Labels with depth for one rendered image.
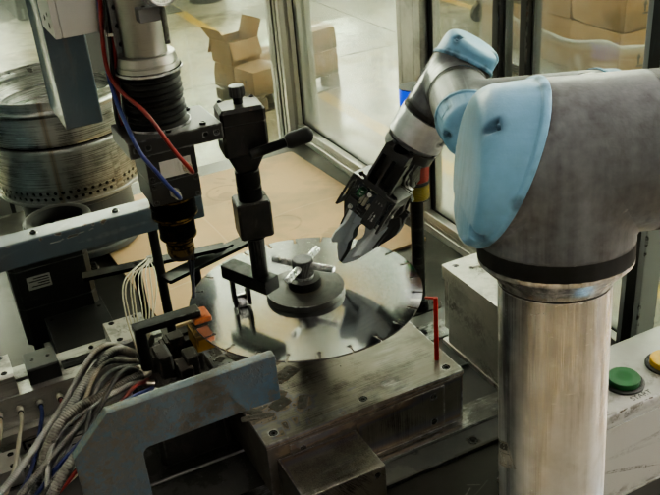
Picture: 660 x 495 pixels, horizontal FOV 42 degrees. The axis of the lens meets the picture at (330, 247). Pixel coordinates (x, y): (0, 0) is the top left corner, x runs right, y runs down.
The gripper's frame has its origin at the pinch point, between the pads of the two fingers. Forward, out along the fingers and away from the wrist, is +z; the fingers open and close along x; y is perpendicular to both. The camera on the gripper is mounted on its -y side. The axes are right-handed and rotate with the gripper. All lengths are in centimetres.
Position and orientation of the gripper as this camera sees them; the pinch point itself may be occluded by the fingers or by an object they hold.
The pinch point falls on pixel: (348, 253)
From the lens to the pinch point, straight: 124.6
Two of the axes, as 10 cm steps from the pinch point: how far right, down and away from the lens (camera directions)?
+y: -4.4, 2.6, -8.6
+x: 7.7, 6.0, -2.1
